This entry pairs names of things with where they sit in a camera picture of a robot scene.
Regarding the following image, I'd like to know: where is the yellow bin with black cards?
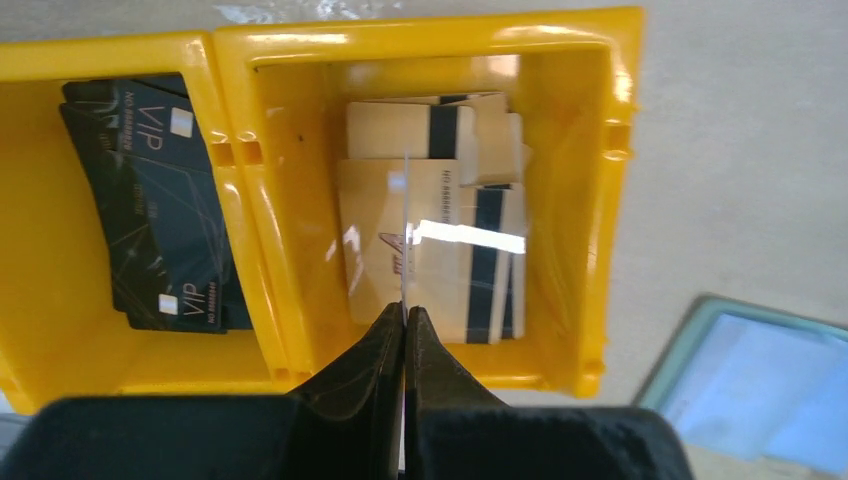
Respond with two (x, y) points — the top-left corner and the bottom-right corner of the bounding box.
(1, 31), (299, 414)

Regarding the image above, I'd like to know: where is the stack of tan cards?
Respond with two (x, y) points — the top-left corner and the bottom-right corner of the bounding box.
(336, 92), (532, 344)

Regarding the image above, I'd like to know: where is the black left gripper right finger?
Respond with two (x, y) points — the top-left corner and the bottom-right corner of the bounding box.
(404, 307), (693, 479)

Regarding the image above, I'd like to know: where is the yellow bin with tan cards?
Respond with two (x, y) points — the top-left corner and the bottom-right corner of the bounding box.
(214, 6), (645, 398)

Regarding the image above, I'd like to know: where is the stack of black cards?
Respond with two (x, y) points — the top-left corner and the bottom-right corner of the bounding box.
(59, 74), (252, 334)

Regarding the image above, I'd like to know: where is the thin tan credit card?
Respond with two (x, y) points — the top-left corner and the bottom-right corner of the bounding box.
(400, 152), (410, 327)

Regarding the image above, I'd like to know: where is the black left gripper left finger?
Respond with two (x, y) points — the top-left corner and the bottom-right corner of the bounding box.
(1, 303), (403, 479)

